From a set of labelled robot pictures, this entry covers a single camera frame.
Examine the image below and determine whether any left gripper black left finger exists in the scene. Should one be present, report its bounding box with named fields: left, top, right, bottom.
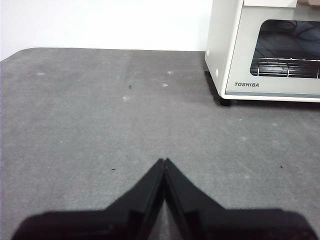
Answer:
left=9, top=158, right=166, bottom=240

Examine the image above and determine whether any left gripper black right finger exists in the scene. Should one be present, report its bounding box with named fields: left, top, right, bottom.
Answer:
left=164, top=157, right=318, bottom=240

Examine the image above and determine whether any oven door with beige handle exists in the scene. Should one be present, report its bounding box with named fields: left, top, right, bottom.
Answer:
left=224, top=0, right=320, bottom=97

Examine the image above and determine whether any white toaster oven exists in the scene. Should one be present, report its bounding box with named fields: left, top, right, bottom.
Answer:
left=204, top=0, right=320, bottom=107

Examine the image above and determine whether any metal wire oven rack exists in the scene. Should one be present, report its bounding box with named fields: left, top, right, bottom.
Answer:
left=254, top=56, right=320, bottom=78

